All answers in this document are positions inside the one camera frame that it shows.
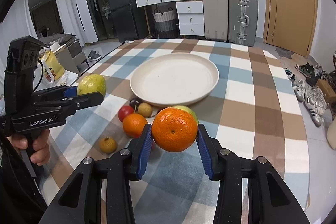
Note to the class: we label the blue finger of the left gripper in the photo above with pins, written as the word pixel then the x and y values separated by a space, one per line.
pixel 70 105
pixel 71 91

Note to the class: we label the silver aluminium suitcase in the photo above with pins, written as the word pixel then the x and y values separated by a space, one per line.
pixel 242 21

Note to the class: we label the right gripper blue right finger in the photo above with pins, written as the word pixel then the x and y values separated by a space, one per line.
pixel 208 149

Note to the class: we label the checkered tablecloth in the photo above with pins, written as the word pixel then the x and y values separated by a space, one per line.
pixel 252 111

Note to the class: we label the brown longan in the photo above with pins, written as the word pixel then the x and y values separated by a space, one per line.
pixel 145 109
pixel 107 145

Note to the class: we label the grey side cabinet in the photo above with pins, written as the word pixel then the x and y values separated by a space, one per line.
pixel 71 56

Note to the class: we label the wooden door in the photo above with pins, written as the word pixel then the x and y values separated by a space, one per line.
pixel 290 24

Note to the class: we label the beige suitcase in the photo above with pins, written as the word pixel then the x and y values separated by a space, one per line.
pixel 216 19

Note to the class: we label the white drawer cabinet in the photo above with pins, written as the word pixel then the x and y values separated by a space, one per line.
pixel 190 15

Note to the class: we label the grey slippers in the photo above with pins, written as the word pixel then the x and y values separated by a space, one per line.
pixel 94 56

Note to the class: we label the cream round plate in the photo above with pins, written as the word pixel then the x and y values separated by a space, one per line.
pixel 174 79

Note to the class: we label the left hand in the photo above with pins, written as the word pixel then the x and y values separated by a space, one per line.
pixel 40 146

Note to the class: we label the white sneakers on floor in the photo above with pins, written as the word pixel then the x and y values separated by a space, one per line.
pixel 307 92

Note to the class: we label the woven laundry basket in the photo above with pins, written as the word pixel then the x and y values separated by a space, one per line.
pixel 166 23

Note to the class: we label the black refrigerator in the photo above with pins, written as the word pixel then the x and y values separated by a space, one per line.
pixel 126 1

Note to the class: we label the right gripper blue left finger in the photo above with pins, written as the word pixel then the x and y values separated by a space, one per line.
pixel 140 149

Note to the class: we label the orange mandarin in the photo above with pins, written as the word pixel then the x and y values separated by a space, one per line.
pixel 174 130
pixel 133 125

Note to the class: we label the yellow snack bag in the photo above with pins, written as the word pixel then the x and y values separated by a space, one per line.
pixel 53 70

